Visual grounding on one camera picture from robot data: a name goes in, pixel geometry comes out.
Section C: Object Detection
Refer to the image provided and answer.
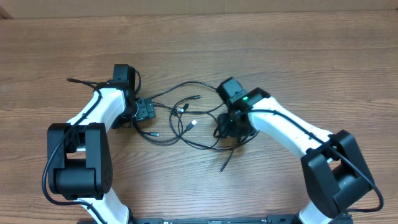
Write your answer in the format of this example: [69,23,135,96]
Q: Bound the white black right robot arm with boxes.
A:
[216,86,374,223]

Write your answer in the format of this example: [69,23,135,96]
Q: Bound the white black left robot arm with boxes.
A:
[41,77,141,223]

